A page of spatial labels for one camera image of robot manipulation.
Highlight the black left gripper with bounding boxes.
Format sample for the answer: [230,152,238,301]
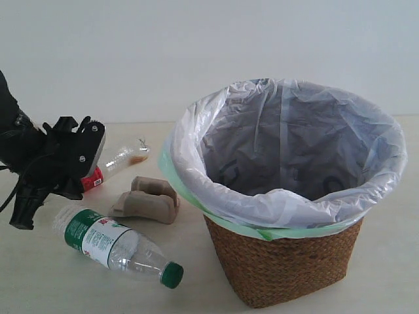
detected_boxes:
[9,116,105,230]

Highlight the woven wicker waste basket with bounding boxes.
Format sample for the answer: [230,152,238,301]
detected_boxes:
[205,218,362,308]

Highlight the green label clear water bottle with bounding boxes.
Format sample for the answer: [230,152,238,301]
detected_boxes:
[52,205,184,289]

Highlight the white and green bin liner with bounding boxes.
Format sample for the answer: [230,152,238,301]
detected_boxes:
[159,78,407,241]

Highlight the red label clear plastic bottle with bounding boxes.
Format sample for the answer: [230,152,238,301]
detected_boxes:
[81,137,151,192]

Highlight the beige moulded pulp cardboard piece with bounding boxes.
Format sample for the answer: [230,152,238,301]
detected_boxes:
[109,177,180,224]

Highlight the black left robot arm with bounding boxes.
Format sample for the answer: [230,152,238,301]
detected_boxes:
[1,77,105,230]

